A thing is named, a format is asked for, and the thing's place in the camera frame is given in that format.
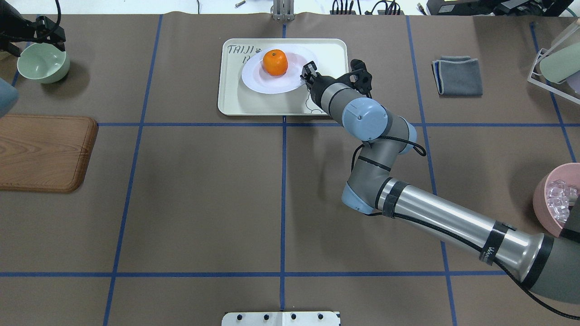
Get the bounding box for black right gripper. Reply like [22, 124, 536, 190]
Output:
[301, 62, 336, 105]

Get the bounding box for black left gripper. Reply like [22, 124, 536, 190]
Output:
[0, 5, 45, 58]

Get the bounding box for orange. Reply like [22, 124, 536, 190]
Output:
[262, 49, 289, 77]

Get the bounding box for white plate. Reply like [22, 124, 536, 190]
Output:
[241, 44, 318, 94]

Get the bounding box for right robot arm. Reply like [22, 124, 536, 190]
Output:
[300, 59, 580, 304]

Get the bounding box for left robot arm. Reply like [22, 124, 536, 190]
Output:
[0, 0, 41, 117]

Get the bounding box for cream bear tray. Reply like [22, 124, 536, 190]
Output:
[217, 38, 349, 116]

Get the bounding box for green bowl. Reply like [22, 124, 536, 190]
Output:
[17, 43, 71, 83]

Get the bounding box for black power strip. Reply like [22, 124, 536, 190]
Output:
[328, 0, 404, 16]

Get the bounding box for wooden cutting board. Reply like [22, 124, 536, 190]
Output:
[0, 114, 99, 193]

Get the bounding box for folded grey cloth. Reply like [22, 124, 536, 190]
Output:
[431, 56, 483, 96]

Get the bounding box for green cup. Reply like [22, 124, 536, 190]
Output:
[539, 43, 580, 83]

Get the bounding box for pink bowl with ice cubes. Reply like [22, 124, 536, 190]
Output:
[533, 163, 580, 243]

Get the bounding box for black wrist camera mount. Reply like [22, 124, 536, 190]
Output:
[33, 15, 66, 52]

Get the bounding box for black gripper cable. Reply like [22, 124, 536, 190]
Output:
[45, 0, 62, 37]

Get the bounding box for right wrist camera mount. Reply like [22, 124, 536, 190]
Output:
[349, 58, 372, 98]

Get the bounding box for aluminium frame post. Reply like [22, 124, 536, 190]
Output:
[270, 0, 295, 23]

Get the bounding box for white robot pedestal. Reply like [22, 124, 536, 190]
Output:
[221, 311, 342, 326]

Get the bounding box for white wire cup rack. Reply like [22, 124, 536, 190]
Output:
[527, 18, 580, 105]

